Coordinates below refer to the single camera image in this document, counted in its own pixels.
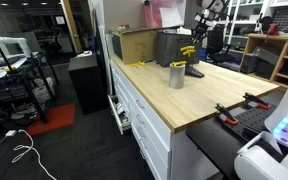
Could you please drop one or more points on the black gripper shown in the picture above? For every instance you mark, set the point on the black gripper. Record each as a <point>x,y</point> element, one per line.
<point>201,30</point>

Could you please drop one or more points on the black triangular tool stand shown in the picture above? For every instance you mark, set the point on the black triangular tool stand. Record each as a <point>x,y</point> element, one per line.
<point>194,72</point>

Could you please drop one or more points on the cylindrical metal tin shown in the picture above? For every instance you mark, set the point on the cylindrical metal tin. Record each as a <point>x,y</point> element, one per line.
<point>176,78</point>

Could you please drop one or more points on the small red object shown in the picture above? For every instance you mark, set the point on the small red object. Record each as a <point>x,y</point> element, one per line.
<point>123,26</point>

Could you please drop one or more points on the white cloth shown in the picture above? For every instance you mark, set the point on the white cloth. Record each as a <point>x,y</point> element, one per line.
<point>184,31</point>

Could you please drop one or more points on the blue container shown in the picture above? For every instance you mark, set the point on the blue container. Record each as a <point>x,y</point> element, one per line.
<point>202,54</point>

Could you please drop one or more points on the black office chair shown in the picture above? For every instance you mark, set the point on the black office chair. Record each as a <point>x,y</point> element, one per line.
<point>217,43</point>

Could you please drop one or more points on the grey fabric storage bin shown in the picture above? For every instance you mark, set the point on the grey fabric storage bin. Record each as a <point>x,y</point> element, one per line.
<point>169,46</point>

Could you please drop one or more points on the white paper sheet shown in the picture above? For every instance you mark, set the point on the white paper sheet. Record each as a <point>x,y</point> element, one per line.
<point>170,16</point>

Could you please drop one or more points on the white ladder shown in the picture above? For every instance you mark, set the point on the white ladder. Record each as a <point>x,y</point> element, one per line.
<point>231,26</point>

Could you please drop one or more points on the white shelving unit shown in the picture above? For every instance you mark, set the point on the white shelving unit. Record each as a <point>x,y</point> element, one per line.
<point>250,22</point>

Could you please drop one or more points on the black storage crate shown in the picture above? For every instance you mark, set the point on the black storage crate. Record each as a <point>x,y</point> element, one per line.
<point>264,70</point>
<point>249,63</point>

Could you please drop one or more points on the brown cardboard box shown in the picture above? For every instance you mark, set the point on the brown cardboard box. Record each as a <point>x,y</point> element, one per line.
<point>137,46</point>

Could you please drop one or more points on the grey storage box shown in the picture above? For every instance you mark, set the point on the grey storage box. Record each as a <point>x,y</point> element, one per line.
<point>265,55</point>

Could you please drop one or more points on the red tool on shelf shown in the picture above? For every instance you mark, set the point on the red tool on shelf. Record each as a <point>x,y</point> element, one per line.
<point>273,30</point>

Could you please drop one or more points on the wooden shelf unit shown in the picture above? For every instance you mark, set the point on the wooden shelf unit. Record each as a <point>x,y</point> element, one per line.
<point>280,41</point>

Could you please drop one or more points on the black perforated mounting board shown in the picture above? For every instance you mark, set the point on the black perforated mounting board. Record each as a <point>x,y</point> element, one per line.
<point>254,116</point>

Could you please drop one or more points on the black leaning panel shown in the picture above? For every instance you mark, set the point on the black leaning panel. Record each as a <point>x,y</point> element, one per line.
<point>100,50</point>

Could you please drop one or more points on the white drawer cabinet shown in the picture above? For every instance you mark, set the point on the white drawer cabinet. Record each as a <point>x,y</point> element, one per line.
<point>154,133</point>

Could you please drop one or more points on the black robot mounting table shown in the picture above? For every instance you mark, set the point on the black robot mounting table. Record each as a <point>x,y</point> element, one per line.
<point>210,143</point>

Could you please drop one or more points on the open white drawer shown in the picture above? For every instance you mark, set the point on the open white drawer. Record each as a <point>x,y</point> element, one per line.
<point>117,115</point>

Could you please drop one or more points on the small white item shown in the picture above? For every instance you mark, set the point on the small white item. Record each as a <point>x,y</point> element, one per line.
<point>84,53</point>

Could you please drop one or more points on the red floor mat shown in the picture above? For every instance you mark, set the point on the red floor mat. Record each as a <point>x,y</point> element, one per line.
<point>55,118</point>

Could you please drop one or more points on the white plastic bag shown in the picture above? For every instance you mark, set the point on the white plastic bag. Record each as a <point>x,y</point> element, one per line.
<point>43,91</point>

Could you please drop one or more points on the black work cart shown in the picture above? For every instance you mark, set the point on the black work cart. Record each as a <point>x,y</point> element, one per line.
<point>34,66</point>

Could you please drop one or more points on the white power adapter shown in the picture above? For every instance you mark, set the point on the white power adapter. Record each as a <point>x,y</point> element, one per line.
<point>11,133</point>

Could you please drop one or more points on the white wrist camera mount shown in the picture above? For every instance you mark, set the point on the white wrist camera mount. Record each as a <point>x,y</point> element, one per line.
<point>208,19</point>

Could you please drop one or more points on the black pedestal cabinet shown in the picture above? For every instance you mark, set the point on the black pedestal cabinet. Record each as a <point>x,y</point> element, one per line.
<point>87,83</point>

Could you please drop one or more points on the wooden door frame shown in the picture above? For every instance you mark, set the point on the wooden door frame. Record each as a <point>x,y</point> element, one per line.
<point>71,26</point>

